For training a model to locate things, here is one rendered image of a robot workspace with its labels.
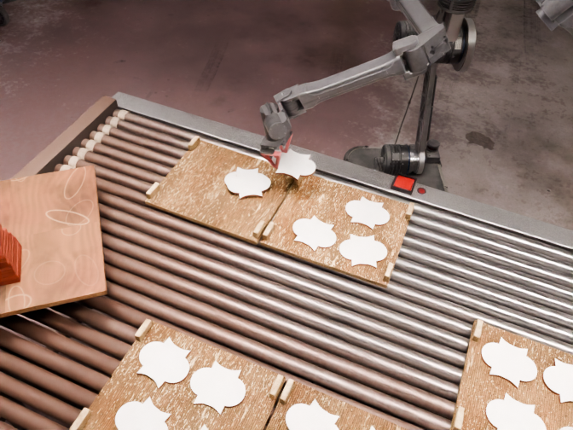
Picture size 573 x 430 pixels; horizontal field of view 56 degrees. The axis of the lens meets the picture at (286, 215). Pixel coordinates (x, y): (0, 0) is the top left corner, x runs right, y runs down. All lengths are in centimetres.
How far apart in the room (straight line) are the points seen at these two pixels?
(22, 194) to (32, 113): 216
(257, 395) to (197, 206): 67
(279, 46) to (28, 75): 183
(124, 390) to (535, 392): 105
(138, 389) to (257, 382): 30
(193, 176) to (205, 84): 211
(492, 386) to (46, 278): 121
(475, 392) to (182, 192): 108
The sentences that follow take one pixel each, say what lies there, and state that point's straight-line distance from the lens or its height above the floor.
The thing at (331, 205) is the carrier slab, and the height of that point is 94.
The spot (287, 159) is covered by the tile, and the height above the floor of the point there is 106.
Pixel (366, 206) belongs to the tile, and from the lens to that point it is 181.
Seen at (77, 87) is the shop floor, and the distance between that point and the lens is 411.
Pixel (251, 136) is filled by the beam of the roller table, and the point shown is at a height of 91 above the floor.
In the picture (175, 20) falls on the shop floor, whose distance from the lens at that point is 475.
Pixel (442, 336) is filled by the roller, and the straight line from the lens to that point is 160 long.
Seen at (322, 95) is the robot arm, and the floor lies 131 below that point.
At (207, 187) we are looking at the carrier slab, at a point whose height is 94.
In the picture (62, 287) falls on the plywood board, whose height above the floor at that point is 104.
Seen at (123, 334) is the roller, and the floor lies 92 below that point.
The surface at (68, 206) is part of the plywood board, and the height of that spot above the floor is 104.
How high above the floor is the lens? 225
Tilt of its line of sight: 48 degrees down
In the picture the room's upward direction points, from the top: 3 degrees clockwise
